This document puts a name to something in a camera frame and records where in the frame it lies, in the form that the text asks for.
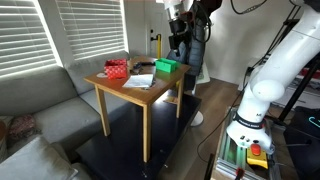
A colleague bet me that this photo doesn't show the red patterned box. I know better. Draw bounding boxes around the red patterned box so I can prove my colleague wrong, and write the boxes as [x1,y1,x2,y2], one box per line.
[104,59,127,79]

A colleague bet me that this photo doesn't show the dark hanging jacket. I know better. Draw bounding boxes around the dark hanging jacket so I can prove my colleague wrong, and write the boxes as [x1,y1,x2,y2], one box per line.
[163,0,222,91]

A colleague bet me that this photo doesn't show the green plastic container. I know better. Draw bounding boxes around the green plastic container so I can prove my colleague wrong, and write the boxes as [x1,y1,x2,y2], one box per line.
[155,58,180,73]

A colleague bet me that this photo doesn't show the yellow emergency stop box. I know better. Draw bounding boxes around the yellow emergency stop box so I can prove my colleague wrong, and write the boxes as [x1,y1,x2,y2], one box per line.
[246,144,268,169]

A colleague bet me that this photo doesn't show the small wooden table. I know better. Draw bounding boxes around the small wooden table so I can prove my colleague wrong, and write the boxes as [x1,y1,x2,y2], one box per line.
[84,64,190,162]

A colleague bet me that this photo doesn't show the white paper sheets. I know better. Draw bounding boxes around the white paper sheets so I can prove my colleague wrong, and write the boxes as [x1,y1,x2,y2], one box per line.
[123,74,154,88]

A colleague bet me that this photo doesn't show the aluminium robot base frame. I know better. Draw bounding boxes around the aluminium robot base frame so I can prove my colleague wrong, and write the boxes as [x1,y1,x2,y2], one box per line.
[210,108,281,180]

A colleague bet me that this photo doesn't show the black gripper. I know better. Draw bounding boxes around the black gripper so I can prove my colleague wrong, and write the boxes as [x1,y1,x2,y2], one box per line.
[169,19,189,56]

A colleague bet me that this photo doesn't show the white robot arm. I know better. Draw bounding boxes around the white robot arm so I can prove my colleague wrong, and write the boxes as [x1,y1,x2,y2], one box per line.
[226,0,320,154]

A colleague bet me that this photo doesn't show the dark low platform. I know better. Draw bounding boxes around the dark low platform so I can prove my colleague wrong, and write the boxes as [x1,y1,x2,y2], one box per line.
[75,90,202,180]

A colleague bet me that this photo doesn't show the grey sofa cushion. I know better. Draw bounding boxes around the grey sofa cushion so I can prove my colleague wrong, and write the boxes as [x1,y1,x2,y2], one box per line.
[0,137,78,180]

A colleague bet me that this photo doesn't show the grey sofa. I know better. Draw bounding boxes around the grey sofa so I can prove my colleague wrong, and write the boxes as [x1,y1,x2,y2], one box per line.
[0,51,129,180]

